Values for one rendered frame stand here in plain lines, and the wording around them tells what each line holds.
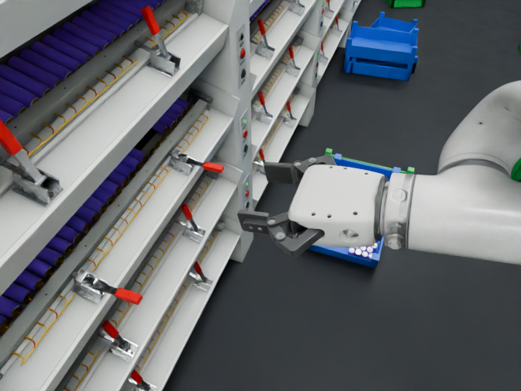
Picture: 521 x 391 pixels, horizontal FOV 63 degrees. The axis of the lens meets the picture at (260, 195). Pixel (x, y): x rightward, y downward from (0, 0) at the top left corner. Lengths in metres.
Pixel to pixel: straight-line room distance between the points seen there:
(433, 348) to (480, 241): 0.77
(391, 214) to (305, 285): 0.79
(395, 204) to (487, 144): 0.12
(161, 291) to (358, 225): 0.48
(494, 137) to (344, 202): 0.17
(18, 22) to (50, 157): 0.16
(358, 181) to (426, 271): 0.85
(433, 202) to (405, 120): 1.40
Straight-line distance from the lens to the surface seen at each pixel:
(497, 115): 0.49
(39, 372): 0.61
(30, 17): 0.44
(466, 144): 0.52
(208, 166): 0.73
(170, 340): 1.01
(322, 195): 0.50
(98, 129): 0.56
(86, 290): 0.63
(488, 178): 0.49
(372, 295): 1.25
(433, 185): 0.48
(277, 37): 1.18
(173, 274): 0.86
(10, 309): 0.62
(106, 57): 0.62
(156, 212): 0.71
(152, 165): 0.74
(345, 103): 1.89
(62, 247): 0.65
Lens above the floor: 1.04
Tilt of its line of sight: 46 degrees down
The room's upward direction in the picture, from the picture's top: straight up
